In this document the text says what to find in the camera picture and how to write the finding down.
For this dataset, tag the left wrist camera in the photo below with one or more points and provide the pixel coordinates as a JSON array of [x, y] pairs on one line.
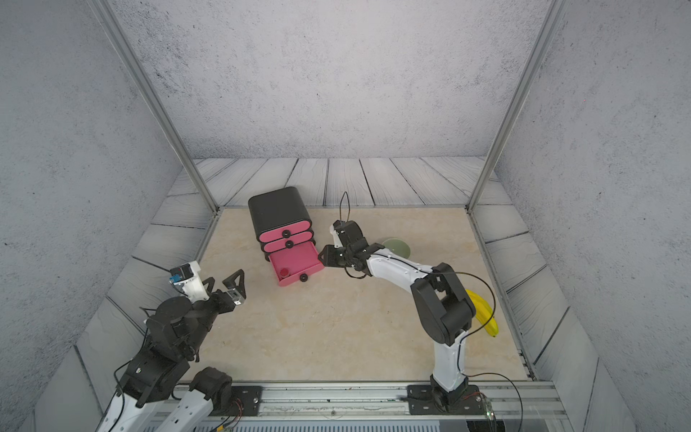
[[186, 280]]

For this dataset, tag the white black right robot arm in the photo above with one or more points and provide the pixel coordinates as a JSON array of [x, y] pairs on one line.
[[442, 303]]

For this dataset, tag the left metal frame post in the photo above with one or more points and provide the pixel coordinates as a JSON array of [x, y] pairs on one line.
[[117, 37]]

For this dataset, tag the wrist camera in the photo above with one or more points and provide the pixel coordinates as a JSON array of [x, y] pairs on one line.
[[186, 280], [335, 234]]

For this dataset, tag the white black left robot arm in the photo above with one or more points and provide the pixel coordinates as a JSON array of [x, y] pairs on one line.
[[173, 339]]

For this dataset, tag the aluminium front rail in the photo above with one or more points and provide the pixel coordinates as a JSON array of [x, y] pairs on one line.
[[524, 406]]

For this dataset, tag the yellow banana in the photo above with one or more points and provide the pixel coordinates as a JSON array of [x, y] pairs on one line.
[[484, 314]]

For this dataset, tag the black pink drawer cabinet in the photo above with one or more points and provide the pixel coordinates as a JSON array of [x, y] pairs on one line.
[[283, 228]]

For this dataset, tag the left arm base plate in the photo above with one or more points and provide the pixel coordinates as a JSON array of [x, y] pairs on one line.
[[242, 401]]

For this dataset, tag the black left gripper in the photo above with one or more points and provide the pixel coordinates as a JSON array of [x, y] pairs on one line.
[[237, 296]]

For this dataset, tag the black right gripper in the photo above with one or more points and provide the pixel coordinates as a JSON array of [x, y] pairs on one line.
[[328, 259]]

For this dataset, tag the right metal frame post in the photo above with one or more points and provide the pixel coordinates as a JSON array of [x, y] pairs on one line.
[[530, 71]]

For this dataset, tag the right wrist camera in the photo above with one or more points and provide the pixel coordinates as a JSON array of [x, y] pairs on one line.
[[335, 234]]

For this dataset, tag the metal frame post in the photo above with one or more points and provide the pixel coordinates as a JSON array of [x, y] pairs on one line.
[[530, 71], [117, 37]]

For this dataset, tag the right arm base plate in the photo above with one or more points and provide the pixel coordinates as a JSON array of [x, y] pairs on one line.
[[425, 399]]

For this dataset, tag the green bowl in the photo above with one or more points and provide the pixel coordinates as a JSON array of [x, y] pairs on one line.
[[397, 246]]

